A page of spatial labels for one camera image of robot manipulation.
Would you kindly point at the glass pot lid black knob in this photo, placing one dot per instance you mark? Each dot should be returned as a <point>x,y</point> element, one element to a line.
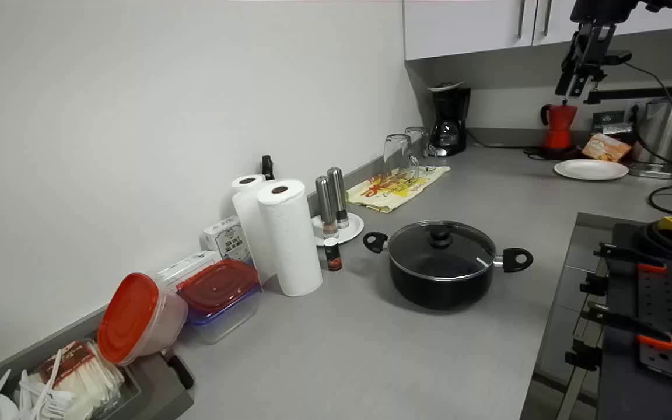
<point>459,252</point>

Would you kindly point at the orange snack packet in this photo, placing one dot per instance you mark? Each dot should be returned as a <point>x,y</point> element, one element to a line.
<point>606,147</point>

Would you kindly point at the white paper towel roll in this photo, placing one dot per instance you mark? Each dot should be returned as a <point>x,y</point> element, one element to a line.
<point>247,210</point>
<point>293,241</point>

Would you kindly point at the yellow red patterned dish cloth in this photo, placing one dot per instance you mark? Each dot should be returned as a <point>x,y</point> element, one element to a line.
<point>395,187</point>

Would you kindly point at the small white saucer plate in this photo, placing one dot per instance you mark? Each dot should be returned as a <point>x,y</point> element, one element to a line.
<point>347,230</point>

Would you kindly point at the grey utensil tray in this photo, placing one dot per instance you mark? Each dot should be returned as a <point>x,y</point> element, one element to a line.
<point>162,393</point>

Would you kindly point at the red packet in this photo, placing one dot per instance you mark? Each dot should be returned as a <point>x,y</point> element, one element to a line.
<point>69,360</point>

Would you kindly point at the stainless steel kettle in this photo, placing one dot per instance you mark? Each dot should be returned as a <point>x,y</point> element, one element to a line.
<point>664,131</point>

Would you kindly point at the white plastic cutlery bundle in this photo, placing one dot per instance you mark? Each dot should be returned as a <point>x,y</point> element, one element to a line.
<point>91,388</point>

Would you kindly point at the plastic container orange lid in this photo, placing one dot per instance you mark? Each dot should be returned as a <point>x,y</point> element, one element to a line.
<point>129,318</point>

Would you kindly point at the plastic container red lid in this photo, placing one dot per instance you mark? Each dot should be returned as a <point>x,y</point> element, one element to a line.
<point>220,291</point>

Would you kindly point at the black camera on mount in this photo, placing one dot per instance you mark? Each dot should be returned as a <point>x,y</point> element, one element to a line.
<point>619,56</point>

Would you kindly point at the clear drinking glass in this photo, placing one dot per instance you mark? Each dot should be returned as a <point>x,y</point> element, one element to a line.
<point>396,147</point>

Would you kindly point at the white cardboard box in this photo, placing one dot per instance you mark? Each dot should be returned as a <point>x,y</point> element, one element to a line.
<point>225,239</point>

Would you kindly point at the white dinner plate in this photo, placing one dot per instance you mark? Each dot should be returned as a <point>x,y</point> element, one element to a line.
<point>591,168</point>

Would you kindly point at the small red spice bottle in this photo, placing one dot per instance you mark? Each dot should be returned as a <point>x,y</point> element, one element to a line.
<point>335,257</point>

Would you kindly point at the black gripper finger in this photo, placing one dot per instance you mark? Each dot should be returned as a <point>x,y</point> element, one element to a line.
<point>601,42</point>
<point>569,74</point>

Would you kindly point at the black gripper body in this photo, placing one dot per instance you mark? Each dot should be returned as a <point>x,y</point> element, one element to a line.
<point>601,11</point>

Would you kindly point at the red moka pot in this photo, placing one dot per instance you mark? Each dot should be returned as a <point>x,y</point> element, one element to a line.
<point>559,130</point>

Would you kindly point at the black coffee maker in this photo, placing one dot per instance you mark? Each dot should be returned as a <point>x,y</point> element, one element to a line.
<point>449,117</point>

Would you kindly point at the small dark bottle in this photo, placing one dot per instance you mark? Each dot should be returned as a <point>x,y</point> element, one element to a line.
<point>266,167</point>

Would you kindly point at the black cooking pot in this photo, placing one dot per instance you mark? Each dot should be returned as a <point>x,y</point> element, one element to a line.
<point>437,295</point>

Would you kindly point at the steel spice grinder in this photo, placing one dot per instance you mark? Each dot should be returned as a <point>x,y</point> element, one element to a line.
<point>325,201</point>
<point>338,190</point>

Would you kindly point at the white wall cabinet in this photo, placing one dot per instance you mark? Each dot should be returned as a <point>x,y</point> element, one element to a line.
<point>459,26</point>

